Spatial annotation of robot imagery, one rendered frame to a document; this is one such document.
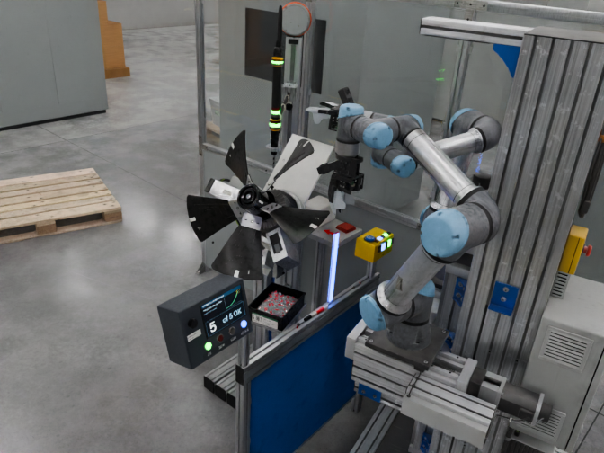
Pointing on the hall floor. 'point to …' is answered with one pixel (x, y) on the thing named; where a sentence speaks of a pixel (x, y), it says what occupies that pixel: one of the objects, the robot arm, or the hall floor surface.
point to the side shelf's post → (318, 276)
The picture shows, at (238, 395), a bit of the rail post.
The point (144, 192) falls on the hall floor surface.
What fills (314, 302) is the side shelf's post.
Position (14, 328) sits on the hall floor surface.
